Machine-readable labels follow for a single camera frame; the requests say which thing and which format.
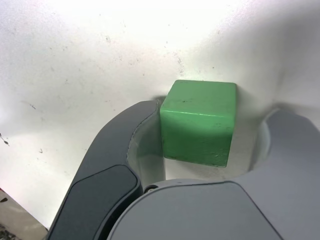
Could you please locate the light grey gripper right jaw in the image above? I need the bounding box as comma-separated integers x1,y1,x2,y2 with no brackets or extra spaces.
106,107,320,240

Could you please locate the green cube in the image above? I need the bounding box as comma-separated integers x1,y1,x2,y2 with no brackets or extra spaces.
159,79,238,168

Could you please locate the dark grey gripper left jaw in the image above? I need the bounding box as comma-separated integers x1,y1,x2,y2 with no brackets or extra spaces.
46,99,167,240

